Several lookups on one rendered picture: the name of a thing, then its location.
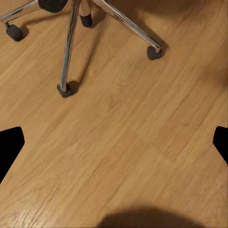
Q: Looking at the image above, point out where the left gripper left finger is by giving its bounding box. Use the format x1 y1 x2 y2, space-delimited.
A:
0 126 25 183

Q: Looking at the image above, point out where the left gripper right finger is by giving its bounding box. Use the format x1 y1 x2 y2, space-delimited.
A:
213 126 228 165

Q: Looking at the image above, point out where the swivel chair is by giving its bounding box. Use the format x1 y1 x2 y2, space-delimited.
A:
0 0 162 97

